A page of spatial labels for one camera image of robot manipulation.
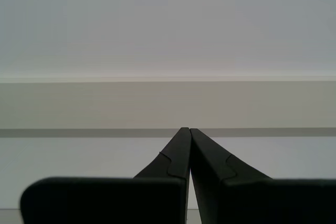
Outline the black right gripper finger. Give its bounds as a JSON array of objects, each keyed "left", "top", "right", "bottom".
[
  {"left": 190, "top": 128, "right": 336, "bottom": 224},
  {"left": 20, "top": 127, "right": 192, "bottom": 224}
]

